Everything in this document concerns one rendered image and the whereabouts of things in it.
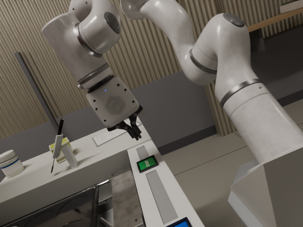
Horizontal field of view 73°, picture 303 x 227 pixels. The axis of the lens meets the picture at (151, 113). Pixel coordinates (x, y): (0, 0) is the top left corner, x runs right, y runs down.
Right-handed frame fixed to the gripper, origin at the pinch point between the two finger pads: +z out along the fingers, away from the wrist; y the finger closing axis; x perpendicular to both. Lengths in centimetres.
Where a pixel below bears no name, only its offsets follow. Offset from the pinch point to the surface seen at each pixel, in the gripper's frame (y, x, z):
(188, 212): 0.7, -21.9, 11.0
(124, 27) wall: 44, 177, -39
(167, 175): 0.7, -8.8, 10.9
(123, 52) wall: 30, 177, -18
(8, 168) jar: -52, 35, -5
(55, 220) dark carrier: -33.1, 3.4, 9.9
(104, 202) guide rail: -21.5, 8.5, 17.4
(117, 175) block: -13.5, 10.8, 13.3
